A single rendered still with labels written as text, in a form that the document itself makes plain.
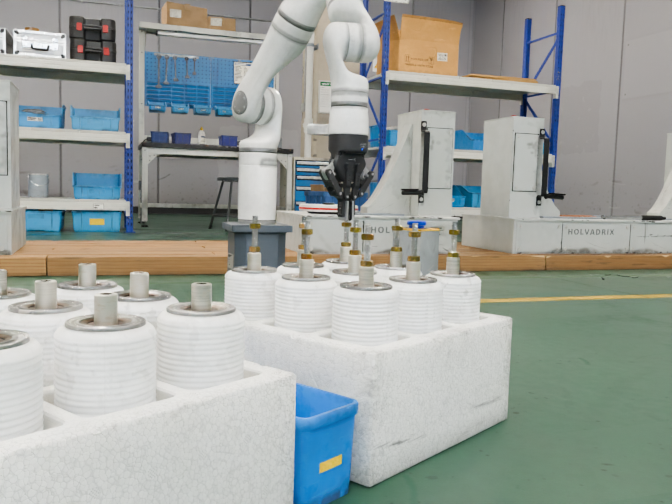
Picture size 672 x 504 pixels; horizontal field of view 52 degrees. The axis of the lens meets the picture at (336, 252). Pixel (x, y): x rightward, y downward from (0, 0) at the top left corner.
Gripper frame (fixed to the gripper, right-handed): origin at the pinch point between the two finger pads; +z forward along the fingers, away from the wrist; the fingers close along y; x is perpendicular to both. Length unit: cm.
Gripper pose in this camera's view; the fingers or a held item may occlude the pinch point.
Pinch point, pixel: (346, 210)
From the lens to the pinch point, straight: 131.1
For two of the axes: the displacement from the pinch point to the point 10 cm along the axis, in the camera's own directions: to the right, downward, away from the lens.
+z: -0.3, 10.0, 1.0
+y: 7.2, -0.5, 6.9
